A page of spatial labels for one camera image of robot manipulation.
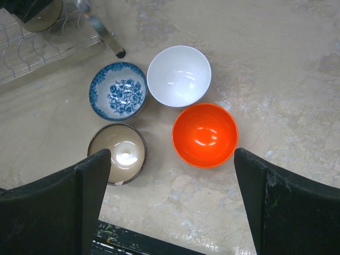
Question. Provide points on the olive beige bowl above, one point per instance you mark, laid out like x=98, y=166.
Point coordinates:
x=45, y=18

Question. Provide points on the steel wire dish rack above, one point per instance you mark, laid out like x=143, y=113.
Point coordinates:
x=78, y=27

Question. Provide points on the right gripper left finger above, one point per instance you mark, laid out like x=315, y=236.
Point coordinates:
x=56, y=214

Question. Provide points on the white bowl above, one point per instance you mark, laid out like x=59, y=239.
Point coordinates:
x=179, y=76

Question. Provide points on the blue floral ceramic bowl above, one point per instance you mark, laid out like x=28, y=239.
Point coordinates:
x=118, y=91

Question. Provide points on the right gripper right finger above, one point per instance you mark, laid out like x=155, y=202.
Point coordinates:
x=287, y=213

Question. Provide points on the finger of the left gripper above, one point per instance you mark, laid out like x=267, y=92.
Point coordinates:
x=24, y=10

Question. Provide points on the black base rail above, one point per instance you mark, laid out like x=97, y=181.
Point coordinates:
x=112, y=239

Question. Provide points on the brown rimmed beige bowl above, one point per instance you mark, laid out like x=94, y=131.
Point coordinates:
x=128, y=151

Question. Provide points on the orange plastic bowl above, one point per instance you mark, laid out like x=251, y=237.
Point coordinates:
x=205, y=135

